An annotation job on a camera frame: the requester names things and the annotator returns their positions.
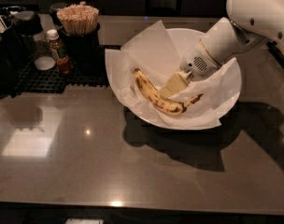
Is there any white bowl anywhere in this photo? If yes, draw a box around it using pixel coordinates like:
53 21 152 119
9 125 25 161
110 27 243 131

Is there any white paper liner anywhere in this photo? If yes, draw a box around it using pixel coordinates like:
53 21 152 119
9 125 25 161
104 20 239 131

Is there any black condiment caddy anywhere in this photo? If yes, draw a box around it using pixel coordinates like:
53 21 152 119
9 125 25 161
0 6 28 97

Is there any small brown sauce bottle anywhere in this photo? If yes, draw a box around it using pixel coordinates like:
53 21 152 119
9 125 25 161
47 29 73 76

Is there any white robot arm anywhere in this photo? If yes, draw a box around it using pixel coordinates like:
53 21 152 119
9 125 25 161
160 0 284 97

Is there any bundle of wooden stir sticks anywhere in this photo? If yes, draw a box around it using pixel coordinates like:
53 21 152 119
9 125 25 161
57 3 99 35

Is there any glass shaker with black lid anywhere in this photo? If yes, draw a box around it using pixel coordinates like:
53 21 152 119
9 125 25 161
14 10 55 71

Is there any black stir stick holder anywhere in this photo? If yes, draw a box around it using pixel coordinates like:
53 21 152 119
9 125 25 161
59 24 101 76

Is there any dark jar behind sticks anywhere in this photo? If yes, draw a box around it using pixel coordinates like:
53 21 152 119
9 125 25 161
49 3 67 26

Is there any black wooden tray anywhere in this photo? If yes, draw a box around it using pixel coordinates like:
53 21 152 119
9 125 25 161
267 42 284 64

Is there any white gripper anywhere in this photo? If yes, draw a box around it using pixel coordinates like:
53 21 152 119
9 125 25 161
159 40 221 98

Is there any black plastic grid mat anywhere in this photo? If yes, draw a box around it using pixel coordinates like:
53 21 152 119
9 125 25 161
11 45 121 97

